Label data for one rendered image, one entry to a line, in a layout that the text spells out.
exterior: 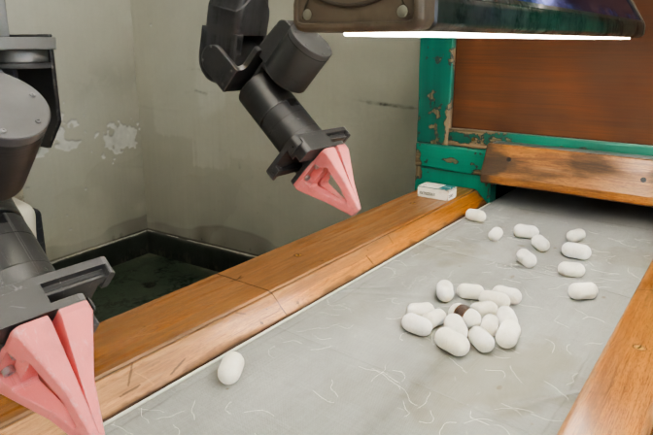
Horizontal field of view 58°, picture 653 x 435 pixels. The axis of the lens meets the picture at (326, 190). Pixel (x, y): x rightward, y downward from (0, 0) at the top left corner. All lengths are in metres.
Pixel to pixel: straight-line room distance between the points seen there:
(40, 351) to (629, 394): 0.43
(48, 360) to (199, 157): 2.36
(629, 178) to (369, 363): 0.58
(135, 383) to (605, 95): 0.84
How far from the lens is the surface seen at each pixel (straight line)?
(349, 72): 2.18
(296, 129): 0.68
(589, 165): 1.03
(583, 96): 1.08
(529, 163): 1.05
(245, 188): 2.55
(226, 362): 0.54
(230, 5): 0.73
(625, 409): 0.52
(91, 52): 2.80
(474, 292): 0.71
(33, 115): 0.39
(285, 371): 0.57
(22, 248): 0.41
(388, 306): 0.69
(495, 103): 1.13
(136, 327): 0.61
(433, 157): 1.17
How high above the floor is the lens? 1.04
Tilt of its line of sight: 14 degrees down
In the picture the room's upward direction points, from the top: straight up
